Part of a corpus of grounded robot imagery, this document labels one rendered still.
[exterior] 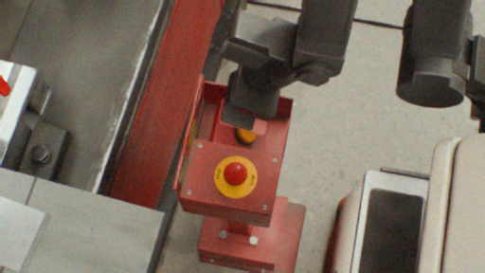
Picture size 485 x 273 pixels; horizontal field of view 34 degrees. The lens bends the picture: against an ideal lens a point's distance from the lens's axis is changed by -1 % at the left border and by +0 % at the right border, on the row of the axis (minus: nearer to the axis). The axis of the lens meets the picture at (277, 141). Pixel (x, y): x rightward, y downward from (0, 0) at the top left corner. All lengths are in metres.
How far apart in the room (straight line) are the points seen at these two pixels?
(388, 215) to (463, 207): 0.30
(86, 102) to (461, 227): 0.71
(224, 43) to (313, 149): 1.25
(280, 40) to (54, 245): 0.42
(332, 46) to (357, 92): 1.36
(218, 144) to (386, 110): 0.95
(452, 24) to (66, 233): 0.59
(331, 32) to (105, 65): 0.55
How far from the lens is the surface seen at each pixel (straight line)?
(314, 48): 0.86
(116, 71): 1.29
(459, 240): 0.75
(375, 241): 1.04
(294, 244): 2.07
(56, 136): 1.24
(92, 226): 1.09
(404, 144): 2.18
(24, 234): 1.11
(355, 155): 2.15
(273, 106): 1.05
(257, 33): 0.92
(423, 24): 0.80
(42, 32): 1.34
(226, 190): 1.31
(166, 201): 2.07
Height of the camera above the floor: 2.05
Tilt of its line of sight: 73 degrees down
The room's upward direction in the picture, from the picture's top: 6 degrees clockwise
